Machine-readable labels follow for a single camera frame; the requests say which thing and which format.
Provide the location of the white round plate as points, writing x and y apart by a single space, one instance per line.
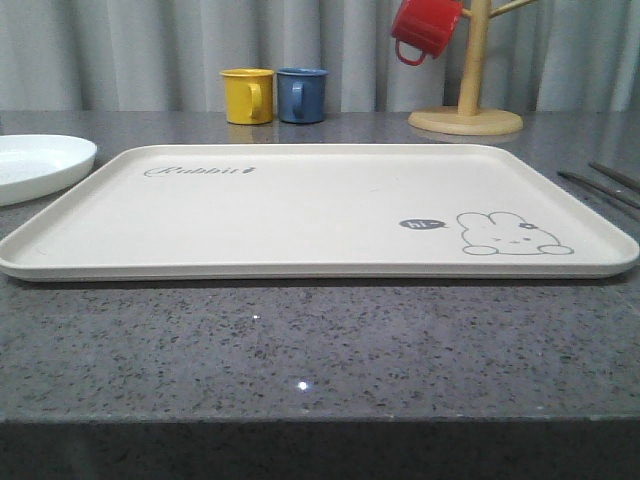
36 165

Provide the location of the silver metal fork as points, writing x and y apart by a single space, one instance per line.
615 194

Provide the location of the silver metal chopsticks pair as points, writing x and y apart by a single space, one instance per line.
623 179

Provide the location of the blue enamel mug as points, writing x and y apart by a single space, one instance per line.
301 95

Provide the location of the cream rabbit serving tray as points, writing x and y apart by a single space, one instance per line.
315 210

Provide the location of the yellow enamel mug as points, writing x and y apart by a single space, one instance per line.
249 95

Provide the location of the wooden mug tree stand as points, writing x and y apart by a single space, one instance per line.
468 118

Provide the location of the red enamel mug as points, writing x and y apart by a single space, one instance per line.
426 25

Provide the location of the grey pleated curtain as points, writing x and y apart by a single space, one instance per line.
169 55

